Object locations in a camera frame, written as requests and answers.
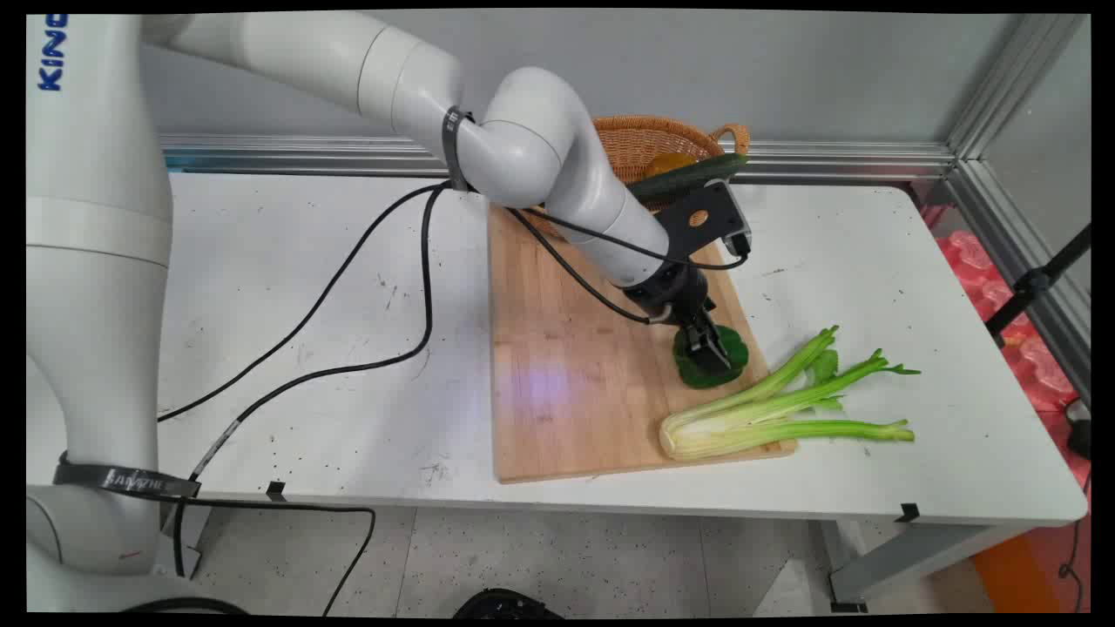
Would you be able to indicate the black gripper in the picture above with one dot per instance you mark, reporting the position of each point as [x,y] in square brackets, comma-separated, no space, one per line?
[675,300]

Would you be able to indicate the green bell pepper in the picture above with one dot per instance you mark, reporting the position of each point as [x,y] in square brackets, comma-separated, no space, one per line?
[739,350]

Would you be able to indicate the dark green cucumber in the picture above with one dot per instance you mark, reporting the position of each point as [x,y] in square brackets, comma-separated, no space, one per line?
[688,177]

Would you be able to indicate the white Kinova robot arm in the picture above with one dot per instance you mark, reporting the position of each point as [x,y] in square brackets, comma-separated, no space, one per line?
[96,305]

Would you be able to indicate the celery bunch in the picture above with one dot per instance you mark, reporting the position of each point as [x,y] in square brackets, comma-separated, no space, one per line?
[740,427]

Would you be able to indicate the bamboo cutting board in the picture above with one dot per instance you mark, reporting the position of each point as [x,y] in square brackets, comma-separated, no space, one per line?
[566,392]

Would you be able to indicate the yellow brown round vegetable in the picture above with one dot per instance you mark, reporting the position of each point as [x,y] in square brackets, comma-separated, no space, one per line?
[669,164]

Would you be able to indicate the woven wicker basket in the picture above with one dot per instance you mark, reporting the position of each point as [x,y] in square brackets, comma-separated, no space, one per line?
[645,139]

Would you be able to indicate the black tape clip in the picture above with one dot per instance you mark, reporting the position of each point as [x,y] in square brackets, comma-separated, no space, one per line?
[908,513]
[276,491]

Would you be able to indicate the grey table leg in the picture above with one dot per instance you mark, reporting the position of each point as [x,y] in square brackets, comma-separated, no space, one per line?
[196,540]
[915,557]

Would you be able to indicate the black round floor object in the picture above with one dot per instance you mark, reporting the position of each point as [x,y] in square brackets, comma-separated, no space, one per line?
[505,605]

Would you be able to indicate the black tripod leg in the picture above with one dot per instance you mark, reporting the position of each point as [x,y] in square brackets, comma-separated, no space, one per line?
[1032,283]

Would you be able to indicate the red bubble wrap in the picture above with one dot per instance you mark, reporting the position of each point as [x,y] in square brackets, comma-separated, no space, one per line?
[1041,374]

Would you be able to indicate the small black device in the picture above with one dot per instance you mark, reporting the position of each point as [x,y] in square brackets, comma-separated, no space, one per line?
[1080,431]

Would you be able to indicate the orange floor object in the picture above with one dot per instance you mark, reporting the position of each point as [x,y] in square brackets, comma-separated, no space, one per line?
[1019,575]

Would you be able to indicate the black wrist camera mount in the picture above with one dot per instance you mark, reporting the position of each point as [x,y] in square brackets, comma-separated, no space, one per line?
[710,218]

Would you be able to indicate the short aluminium frame rail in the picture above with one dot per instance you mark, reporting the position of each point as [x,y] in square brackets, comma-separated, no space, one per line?
[976,200]

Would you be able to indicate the aluminium frame post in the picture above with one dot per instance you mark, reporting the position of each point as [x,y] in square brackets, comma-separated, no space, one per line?
[1010,87]

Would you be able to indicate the long aluminium frame rail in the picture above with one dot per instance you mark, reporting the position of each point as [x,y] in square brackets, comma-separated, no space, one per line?
[305,155]

